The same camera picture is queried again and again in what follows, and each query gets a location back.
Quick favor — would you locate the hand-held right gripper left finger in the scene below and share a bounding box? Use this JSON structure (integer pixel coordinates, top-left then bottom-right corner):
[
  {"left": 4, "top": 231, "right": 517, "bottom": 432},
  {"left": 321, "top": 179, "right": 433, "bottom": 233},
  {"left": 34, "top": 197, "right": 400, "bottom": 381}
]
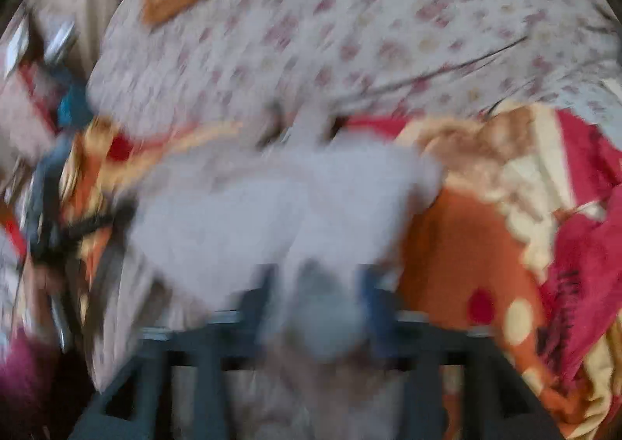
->
[{"left": 73, "top": 265, "right": 279, "bottom": 440}]

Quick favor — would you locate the floral bedsheet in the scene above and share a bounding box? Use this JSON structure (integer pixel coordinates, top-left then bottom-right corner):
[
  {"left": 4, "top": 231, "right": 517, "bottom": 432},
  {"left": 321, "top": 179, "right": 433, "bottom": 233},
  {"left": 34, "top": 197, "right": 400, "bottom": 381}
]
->
[{"left": 87, "top": 0, "right": 622, "bottom": 139}]

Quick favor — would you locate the large grey garment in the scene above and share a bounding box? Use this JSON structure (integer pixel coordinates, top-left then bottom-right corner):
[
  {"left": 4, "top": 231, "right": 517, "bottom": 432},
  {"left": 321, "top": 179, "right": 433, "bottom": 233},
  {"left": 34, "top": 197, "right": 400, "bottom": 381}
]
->
[{"left": 82, "top": 129, "right": 443, "bottom": 440}]

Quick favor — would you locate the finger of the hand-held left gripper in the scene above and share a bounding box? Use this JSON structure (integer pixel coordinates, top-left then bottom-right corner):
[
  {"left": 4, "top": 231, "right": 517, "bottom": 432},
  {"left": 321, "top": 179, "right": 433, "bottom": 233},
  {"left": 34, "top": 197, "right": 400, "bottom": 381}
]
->
[{"left": 58, "top": 204, "right": 138, "bottom": 246}]

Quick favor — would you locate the orange red printed blanket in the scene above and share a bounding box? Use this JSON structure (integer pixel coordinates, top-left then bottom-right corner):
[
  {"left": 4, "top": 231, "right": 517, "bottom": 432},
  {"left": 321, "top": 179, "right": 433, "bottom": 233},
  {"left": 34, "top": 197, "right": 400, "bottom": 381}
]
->
[{"left": 49, "top": 100, "right": 622, "bottom": 440}]

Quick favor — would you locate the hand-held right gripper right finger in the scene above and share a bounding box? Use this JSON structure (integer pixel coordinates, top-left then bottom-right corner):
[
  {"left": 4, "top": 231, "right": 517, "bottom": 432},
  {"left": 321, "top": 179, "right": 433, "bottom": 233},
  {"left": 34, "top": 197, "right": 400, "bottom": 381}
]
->
[{"left": 360, "top": 265, "right": 564, "bottom": 440}]

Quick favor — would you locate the teal object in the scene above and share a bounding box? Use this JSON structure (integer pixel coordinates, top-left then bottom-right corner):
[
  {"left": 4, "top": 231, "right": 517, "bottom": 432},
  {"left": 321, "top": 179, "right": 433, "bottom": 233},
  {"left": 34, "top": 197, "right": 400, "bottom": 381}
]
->
[{"left": 58, "top": 85, "right": 95, "bottom": 127}]

